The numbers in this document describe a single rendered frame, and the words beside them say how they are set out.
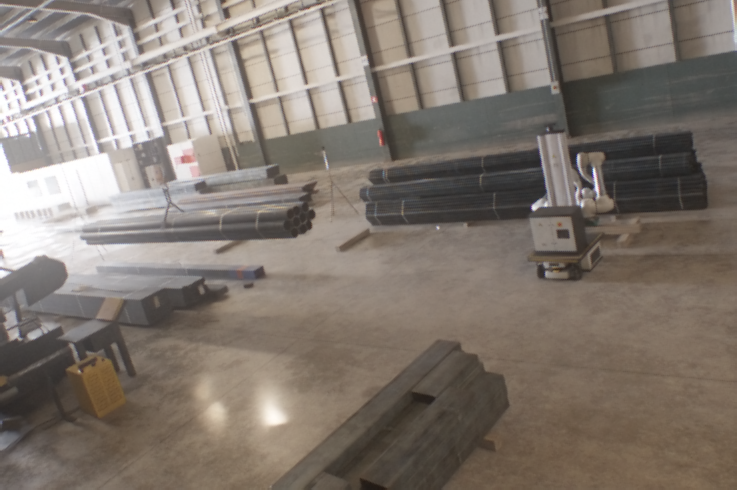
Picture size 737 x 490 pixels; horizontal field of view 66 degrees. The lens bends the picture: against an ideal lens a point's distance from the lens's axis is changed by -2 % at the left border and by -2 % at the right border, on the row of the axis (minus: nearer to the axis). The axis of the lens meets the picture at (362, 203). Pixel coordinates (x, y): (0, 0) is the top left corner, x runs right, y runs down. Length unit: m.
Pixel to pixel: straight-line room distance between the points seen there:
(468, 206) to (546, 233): 3.23
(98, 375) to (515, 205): 6.74
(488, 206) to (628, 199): 2.31
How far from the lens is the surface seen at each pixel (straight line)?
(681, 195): 9.38
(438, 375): 4.96
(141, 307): 9.76
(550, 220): 7.37
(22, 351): 9.20
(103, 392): 7.51
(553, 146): 7.55
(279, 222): 8.20
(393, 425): 4.68
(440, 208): 10.74
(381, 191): 11.49
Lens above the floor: 2.96
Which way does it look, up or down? 12 degrees down
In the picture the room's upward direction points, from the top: 14 degrees counter-clockwise
